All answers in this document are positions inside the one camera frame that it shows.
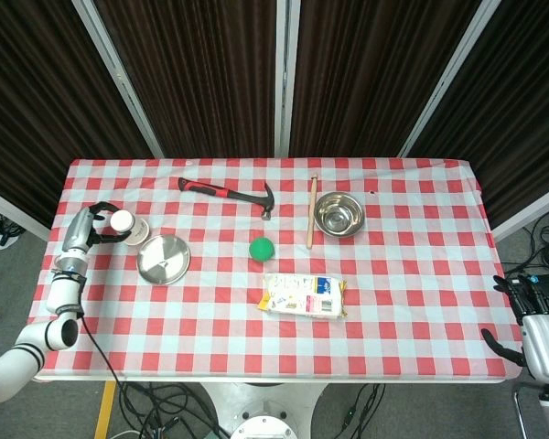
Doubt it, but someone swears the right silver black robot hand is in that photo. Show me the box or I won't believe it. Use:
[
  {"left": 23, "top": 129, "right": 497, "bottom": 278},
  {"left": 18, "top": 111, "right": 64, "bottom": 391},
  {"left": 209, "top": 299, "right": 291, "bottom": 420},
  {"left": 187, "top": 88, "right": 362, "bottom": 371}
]
[{"left": 479, "top": 273, "right": 549, "bottom": 383}]

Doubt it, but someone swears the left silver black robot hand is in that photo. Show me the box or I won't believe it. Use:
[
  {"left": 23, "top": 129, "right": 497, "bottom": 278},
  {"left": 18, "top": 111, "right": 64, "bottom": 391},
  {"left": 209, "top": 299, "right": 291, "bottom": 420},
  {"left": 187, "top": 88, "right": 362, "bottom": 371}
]
[{"left": 61, "top": 200, "right": 134, "bottom": 255}]

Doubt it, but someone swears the white paper cup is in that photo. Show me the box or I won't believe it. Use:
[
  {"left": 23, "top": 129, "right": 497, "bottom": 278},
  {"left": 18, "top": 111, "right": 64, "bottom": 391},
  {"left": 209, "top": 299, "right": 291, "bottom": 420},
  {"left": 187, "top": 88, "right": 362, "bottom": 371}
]
[{"left": 110, "top": 210, "right": 150, "bottom": 247}]

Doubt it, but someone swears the round metal plate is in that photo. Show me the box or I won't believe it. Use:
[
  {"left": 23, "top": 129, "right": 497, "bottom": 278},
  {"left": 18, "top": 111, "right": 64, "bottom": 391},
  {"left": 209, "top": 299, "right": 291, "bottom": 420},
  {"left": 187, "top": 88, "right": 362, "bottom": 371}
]
[{"left": 136, "top": 234, "right": 191, "bottom": 286}]

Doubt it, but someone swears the dark brown curtain panel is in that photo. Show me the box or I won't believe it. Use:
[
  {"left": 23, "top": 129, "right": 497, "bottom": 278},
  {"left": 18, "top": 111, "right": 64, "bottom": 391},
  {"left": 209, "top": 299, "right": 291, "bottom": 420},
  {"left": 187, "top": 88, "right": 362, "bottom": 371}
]
[
  {"left": 409, "top": 0, "right": 549, "bottom": 230},
  {"left": 288, "top": 0, "right": 484, "bottom": 159},
  {"left": 93, "top": 0, "right": 280, "bottom": 159},
  {"left": 0, "top": 0, "right": 155, "bottom": 230}
]

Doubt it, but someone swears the red black claw hammer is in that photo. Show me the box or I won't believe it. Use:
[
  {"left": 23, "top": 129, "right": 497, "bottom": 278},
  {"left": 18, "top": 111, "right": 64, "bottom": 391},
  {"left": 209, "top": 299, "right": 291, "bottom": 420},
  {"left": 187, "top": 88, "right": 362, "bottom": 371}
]
[{"left": 178, "top": 177, "right": 276, "bottom": 222}]

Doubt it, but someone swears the yellow floor tape strip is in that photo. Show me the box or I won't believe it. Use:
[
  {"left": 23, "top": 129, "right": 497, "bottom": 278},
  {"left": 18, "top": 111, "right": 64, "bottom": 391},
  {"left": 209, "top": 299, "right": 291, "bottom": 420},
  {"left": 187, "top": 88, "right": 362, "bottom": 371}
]
[{"left": 93, "top": 381, "right": 118, "bottom": 439}]

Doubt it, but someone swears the green ball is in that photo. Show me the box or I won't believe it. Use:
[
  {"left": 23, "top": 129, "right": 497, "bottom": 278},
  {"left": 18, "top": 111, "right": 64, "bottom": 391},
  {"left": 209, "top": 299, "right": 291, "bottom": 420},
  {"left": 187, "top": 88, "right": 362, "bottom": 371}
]
[{"left": 249, "top": 237, "right": 275, "bottom": 263}]

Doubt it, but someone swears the red white checkered tablecloth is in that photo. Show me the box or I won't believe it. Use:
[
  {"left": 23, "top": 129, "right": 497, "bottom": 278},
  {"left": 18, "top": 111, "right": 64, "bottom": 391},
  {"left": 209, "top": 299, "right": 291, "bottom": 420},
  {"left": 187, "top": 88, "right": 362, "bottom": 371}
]
[{"left": 27, "top": 157, "right": 522, "bottom": 384}]

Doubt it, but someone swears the white yellow plastic package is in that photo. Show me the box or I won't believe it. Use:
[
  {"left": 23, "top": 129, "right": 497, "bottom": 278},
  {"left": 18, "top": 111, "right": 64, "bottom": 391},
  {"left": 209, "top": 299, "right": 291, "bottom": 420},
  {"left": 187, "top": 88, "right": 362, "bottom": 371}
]
[{"left": 257, "top": 273, "right": 349, "bottom": 321}]

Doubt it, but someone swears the wooden stick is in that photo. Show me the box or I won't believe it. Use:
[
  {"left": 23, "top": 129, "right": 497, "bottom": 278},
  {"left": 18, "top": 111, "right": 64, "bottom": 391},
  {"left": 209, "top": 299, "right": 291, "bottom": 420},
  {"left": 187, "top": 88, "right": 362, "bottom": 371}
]
[{"left": 306, "top": 172, "right": 319, "bottom": 250}]

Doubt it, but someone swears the stainless steel bowl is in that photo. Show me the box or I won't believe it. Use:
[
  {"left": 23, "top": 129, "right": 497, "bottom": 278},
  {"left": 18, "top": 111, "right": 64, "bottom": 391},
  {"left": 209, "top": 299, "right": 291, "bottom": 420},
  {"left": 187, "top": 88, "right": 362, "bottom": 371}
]
[{"left": 313, "top": 191, "right": 365, "bottom": 238}]

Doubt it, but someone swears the white partition base rail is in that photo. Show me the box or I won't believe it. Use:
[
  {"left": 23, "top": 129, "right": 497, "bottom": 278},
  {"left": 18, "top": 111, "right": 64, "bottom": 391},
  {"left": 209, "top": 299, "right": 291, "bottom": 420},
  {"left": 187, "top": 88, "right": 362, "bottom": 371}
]
[
  {"left": 0, "top": 182, "right": 51, "bottom": 242},
  {"left": 491, "top": 180, "right": 549, "bottom": 242}
]

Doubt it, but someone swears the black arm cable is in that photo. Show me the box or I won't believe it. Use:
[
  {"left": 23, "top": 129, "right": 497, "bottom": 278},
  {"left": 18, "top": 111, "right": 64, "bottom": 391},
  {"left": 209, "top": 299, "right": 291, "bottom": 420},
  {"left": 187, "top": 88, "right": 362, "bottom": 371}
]
[{"left": 79, "top": 313, "right": 129, "bottom": 439}]

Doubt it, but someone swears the white partition post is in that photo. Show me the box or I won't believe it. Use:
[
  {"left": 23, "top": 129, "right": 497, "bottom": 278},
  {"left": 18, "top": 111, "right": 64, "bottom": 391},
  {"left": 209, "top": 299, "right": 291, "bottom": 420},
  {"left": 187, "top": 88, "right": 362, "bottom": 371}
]
[
  {"left": 71, "top": 0, "right": 166, "bottom": 159},
  {"left": 396, "top": 0, "right": 502, "bottom": 159},
  {"left": 274, "top": 0, "right": 302, "bottom": 158}
]

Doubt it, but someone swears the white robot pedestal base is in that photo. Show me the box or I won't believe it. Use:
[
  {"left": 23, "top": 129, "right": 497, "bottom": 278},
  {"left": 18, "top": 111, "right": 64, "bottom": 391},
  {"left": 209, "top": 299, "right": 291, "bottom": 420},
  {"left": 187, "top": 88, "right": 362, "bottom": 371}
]
[{"left": 199, "top": 381, "right": 333, "bottom": 439}]

